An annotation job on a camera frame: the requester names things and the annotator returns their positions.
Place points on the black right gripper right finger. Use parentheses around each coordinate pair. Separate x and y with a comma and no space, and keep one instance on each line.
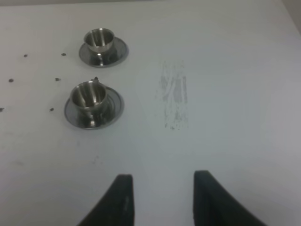
(214,206)

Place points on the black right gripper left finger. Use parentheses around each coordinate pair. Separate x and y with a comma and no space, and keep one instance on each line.
(116,207)

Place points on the near stainless steel saucer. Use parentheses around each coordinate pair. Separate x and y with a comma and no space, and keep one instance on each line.
(112,114)

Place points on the stainless steel saucer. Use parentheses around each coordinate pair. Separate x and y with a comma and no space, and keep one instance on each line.
(112,114)
(114,56)

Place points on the near stainless steel teacup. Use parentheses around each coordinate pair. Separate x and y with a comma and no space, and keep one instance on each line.
(88,95)

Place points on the stainless steel teacup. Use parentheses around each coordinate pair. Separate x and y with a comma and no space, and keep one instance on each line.
(99,40)
(88,95)

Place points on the far stainless steel saucer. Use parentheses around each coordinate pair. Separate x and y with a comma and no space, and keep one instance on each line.
(114,56)

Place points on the far stainless steel teacup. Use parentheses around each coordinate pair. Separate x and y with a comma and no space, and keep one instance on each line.
(99,40)

